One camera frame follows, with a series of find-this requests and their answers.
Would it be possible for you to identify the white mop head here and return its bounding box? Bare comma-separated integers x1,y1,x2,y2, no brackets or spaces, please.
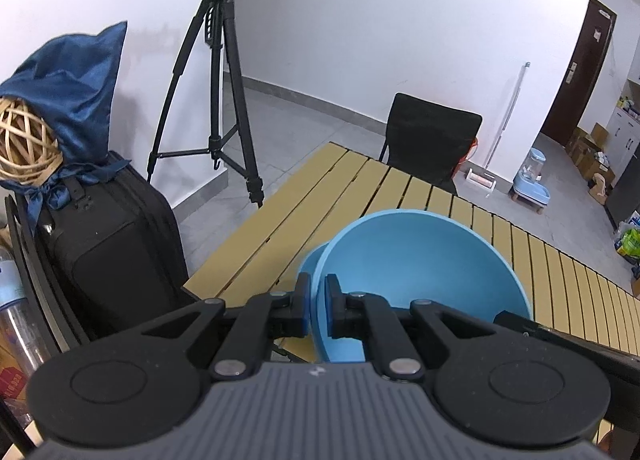
466,168,499,192

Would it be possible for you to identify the blue pet water dispenser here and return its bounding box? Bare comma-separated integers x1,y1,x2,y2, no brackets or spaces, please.
509,147,553,215

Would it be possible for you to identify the black suitcase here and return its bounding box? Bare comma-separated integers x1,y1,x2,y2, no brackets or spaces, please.
5,150,193,346

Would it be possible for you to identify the white base cabinet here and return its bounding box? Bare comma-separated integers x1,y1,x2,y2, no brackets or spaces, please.
607,105,640,166

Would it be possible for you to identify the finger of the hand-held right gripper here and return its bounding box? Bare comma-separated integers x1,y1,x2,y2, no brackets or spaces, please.
492,310,640,377

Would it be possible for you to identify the clear water bottle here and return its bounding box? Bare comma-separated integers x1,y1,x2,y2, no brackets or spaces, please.
0,247,53,381

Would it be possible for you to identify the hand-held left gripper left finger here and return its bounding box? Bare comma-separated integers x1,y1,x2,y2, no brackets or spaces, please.
140,271,313,383

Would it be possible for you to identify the open cardboard box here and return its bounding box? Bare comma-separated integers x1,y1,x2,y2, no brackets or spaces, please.
582,150,617,183

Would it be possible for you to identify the black camera tripod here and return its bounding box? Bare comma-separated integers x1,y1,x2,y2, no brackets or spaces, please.
147,0,291,208

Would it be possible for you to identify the blue satin cloth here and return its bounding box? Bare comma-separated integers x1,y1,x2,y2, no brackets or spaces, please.
0,20,132,226

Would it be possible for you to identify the green pet food bag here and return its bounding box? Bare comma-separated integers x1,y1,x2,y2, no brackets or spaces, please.
616,227,640,258

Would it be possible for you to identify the dark brown door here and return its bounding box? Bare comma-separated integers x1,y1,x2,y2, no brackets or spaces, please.
541,0,618,148

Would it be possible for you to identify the white pole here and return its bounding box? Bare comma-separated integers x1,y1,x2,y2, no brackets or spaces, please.
484,61,531,171

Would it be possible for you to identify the woven rattan ball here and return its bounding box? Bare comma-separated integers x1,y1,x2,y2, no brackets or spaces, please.
0,96,63,187

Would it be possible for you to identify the black chair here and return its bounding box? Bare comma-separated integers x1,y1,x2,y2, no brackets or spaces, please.
378,92,483,197

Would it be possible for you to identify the dark grey refrigerator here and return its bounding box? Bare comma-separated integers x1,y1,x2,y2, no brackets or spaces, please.
605,145,640,228

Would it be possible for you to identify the red box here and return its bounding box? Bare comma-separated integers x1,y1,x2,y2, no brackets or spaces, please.
0,365,28,398

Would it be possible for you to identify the red plastic bucket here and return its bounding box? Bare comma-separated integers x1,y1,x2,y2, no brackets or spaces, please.
456,136,479,168

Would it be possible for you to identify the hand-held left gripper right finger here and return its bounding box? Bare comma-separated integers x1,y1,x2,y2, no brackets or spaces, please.
324,274,501,383

